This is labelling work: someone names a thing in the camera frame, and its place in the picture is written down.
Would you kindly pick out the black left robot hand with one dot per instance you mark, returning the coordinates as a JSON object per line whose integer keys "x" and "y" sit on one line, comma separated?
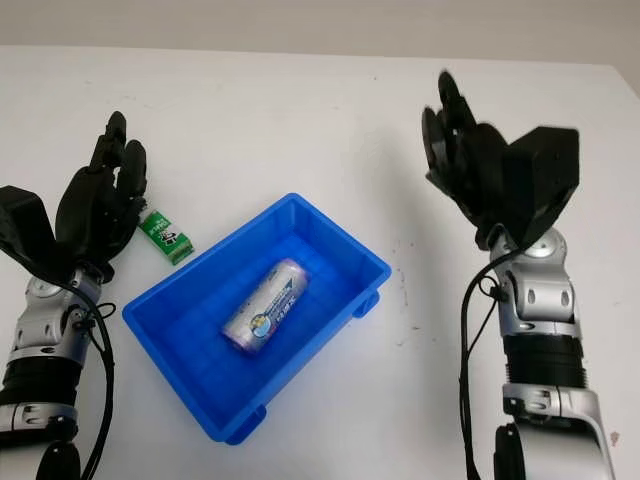
{"x": 87, "y": 215}

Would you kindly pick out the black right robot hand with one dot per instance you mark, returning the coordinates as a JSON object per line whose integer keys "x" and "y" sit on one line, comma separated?
{"x": 475, "y": 170}

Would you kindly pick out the purple silver drink can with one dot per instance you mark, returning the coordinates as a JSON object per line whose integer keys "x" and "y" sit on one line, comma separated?
{"x": 265, "y": 307}

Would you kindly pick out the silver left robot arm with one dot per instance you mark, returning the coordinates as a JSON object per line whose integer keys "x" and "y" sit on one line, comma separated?
{"x": 40, "y": 330}

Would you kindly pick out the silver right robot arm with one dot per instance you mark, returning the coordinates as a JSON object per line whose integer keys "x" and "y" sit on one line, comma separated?
{"x": 545, "y": 310}

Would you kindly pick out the blue plastic tray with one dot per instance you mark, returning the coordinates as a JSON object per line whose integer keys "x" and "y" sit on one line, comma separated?
{"x": 190, "y": 325}

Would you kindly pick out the small green drink carton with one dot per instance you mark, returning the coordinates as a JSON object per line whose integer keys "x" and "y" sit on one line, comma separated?
{"x": 165, "y": 237}

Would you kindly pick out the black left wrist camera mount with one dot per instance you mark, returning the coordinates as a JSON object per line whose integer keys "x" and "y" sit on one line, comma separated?
{"x": 22, "y": 225}

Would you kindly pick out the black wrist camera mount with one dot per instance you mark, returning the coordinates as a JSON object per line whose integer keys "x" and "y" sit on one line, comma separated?
{"x": 542, "y": 175}
{"x": 22, "y": 225}

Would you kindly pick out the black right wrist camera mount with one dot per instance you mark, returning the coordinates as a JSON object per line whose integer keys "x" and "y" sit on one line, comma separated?
{"x": 542, "y": 175}

